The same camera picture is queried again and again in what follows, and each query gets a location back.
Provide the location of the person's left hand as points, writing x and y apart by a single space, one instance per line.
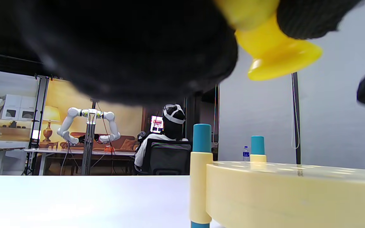
122 47

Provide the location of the black vertical post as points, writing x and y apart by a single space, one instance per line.
295 110

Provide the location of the black mesh office chair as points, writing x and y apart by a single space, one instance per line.
166 158

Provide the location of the computer monitor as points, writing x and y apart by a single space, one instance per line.
157 124

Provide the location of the black backdrop stand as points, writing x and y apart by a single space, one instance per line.
41 110

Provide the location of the yellow toy hammer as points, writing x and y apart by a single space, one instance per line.
274 47

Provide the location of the yellow round tap bench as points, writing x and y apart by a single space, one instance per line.
280 196

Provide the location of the metal robot stand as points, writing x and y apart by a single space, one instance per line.
89 152

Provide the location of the clear water bottle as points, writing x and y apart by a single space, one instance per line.
246 155

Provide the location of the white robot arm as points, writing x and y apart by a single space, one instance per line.
112 122
67 118

